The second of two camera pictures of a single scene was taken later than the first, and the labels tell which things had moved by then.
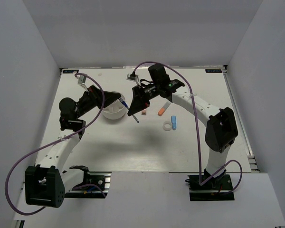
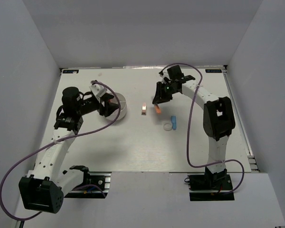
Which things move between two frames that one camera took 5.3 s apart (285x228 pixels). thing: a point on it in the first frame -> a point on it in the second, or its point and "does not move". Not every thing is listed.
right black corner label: (213, 71) does not move
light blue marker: (173, 121) does not move
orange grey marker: (162, 110) -> (157, 109)
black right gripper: (140, 100) -> (160, 97)
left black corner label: (70, 71) does not move
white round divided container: (116, 109) does not move
